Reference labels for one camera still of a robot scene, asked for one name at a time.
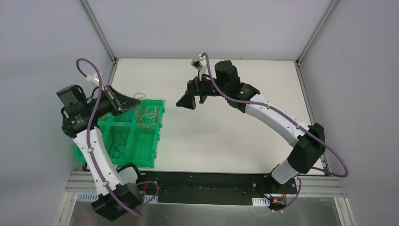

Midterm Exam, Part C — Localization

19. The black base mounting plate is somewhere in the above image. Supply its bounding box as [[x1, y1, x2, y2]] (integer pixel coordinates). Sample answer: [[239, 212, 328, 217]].
[[138, 171, 297, 205]]

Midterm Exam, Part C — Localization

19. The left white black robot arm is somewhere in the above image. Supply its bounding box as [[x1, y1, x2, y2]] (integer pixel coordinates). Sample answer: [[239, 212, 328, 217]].
[[56, 85, 144, 221]]

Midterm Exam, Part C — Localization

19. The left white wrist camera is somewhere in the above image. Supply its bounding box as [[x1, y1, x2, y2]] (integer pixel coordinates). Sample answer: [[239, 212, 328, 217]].
[[86, 72, 101, 87]]

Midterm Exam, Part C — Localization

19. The aluminium frame rail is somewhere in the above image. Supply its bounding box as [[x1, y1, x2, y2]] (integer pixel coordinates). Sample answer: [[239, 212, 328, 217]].
[[66, 171, 96, 192]]

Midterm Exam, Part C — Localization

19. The left white cable duct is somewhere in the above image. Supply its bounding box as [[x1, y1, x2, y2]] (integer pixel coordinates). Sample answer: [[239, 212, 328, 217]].
[[77, 192, 158, 203]]

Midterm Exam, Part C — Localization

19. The right white cable duct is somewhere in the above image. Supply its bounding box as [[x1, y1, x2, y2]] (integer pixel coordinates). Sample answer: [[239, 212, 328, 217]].
[[252, 197, 270, 207]]

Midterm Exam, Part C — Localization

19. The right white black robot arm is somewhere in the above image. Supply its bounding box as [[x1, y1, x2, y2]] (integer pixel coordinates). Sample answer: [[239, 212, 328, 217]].
[[176, 57, 326, 193]]

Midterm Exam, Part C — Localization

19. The white cable duct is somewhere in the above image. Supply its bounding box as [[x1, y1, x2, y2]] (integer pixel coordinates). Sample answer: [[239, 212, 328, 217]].
[[77, 192, 158, 203], [252, 197, 270, 207]]

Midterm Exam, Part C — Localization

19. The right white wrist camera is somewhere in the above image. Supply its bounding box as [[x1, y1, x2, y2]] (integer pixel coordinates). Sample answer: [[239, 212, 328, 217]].
[[191, 55, 209, 81]]

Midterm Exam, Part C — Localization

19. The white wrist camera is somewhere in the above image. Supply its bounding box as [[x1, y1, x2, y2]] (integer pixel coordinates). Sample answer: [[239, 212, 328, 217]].
[[86, 72, 101, 87], [191, 55, 209, 81]]

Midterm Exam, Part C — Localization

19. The green plastic compartment bin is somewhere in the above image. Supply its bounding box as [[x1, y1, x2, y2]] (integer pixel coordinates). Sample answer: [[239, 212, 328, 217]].
[[73, 99, 165, 167]]

